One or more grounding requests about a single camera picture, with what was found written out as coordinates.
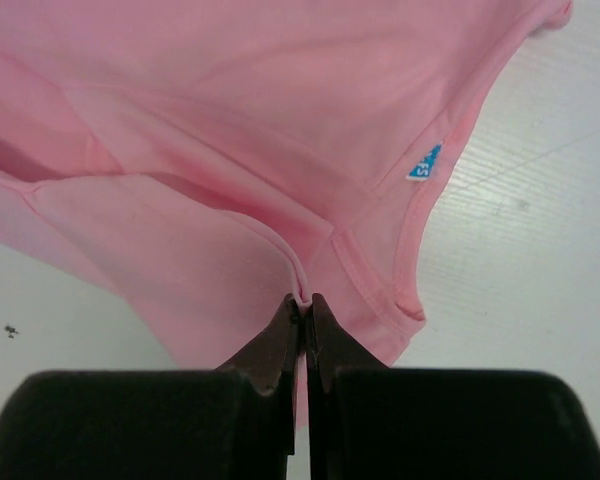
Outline pink t shirt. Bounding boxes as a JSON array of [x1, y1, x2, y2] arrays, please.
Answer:
[[0, 1, 572, 368]]

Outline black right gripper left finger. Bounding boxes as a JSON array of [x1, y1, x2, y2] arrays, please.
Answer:
[[0, 297, 299, 479]]

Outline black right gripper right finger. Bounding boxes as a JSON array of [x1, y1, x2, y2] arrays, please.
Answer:
[[305, 295, 600, 479]]

